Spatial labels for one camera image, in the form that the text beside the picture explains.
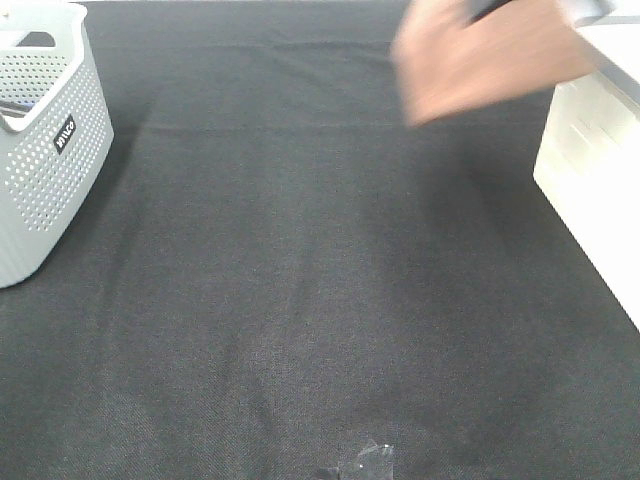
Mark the salmon pink towel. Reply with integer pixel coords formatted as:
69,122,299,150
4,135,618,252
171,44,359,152
391,1,597,126

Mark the black table cloth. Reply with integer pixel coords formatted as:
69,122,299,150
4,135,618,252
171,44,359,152
1,2,639,479

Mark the white storage box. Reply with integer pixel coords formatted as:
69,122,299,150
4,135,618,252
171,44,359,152
533,1,639,323

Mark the grey perforated plastic basket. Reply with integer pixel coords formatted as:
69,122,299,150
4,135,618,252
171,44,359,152
1,1,114,287

